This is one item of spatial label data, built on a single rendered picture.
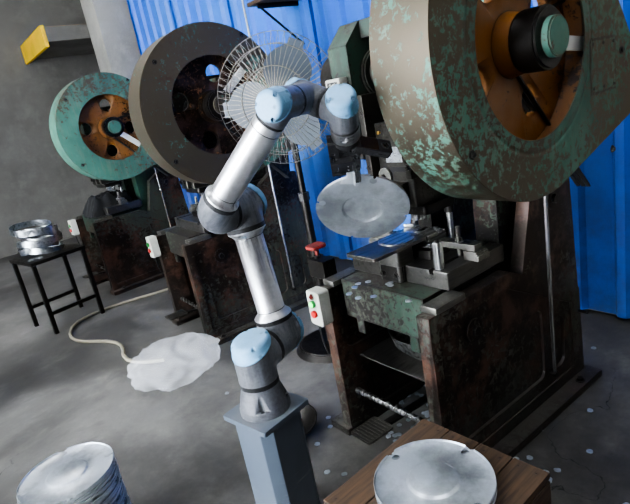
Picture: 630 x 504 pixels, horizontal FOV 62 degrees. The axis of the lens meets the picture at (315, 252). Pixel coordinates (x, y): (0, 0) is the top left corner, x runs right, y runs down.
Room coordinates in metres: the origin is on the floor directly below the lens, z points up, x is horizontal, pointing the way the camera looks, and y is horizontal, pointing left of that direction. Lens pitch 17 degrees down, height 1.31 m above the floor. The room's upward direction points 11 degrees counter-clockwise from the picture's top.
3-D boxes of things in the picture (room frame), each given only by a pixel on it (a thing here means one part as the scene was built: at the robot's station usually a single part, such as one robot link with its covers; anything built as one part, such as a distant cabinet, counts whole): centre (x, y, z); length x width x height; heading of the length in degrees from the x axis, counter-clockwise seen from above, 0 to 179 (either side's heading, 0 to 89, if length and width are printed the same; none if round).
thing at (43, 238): (3.84, 1.96, 0.40); 0.45 x 0.40 x 0.79; 47
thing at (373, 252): (1.69, -0.24, 0.72); 0.25 x 0.14 x 0.14; 125
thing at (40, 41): (7.09, 2.46, 2.44); 1.25 x 0.92 x 0.27; 35
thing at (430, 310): (1.65, -0.65, 0.45); 0.92 x 0.12 x 0.90; 125
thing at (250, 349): (1.39, 0.23, 0.62); 0.13 x 0.12 x 0.14; 148
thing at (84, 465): (1.45, 0.91, 0.31); 0.29 x 0.29 x 0.01
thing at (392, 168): (1.77, -0.35, 1.04); 0.17 x 0.15 x 0.30; 125
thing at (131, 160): (4.83, 1.37, 0.87); 1.53 x 0.99 x 1.74; 128
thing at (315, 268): (1.91, -0.02, 0.62); 0.10 x 0.06 x 0.20; 35
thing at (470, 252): (1.65, -0.48, 0.76); 0.17 x 0.06 x 0.10; 35
